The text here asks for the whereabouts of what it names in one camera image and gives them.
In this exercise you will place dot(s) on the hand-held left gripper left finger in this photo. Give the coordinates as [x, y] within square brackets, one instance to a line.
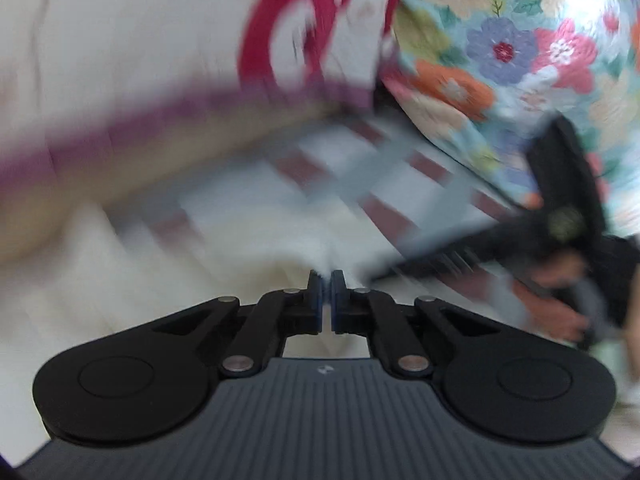
[315, 302]

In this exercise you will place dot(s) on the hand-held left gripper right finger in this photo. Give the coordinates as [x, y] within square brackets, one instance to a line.
[337, 302]

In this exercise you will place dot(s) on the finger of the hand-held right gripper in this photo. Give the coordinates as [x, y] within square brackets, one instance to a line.
[440, 247]

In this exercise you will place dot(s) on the white fluffy towel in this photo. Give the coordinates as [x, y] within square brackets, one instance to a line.
[125, 285]

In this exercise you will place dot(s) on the person's right hand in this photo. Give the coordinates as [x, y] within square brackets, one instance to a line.
[560, 310]

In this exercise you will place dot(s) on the checked bed sheet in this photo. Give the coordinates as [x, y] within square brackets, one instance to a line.
[350, 175]

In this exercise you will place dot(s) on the floral quilt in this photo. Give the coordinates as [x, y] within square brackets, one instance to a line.
[475, 35]

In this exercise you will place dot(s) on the beige upholstered headboard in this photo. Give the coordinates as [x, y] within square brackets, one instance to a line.
[125, 160]

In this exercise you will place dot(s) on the cream bear print cover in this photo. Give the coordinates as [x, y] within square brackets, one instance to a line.
[150, 35]

